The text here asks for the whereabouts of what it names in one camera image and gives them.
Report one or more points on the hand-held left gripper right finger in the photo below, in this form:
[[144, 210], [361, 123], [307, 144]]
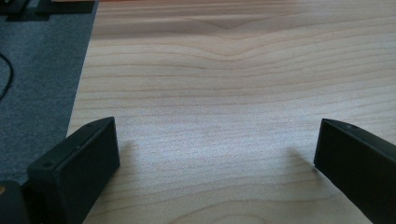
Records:
[[358, 161]]

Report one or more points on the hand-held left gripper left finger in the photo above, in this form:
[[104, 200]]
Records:
[[77, 168]]

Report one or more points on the black stand base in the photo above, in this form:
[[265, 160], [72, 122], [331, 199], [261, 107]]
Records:
[[65, 6]]

